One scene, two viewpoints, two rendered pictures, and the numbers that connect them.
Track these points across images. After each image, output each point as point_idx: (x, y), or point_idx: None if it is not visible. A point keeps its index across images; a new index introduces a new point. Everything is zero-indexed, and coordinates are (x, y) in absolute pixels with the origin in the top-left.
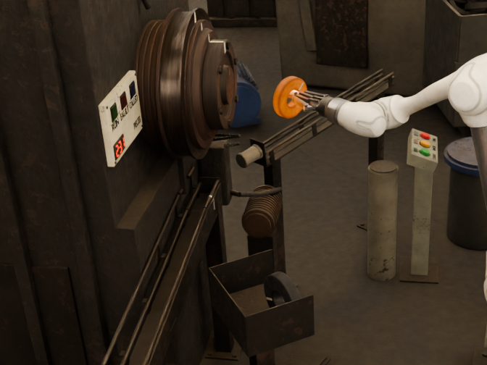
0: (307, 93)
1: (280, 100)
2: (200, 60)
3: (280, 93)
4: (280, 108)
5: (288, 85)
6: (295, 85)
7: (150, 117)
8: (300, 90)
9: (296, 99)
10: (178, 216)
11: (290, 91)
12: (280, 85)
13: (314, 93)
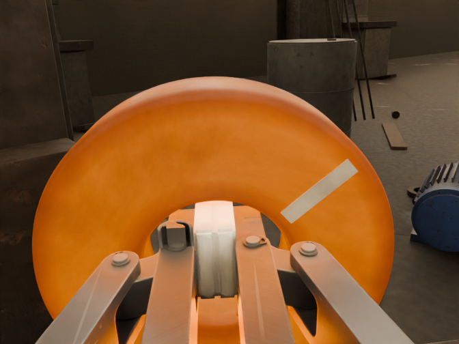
0: (307, 283)
1: (38, 246)
2: None
3: (44, 192)
4: (61, 310)
5: (141, 136)
6: (236, 160)
7: None
8: (304, 230)
9: (55, 320)
10: None
11: (168, 203)
12: (98, 121)
13: (369, 326)
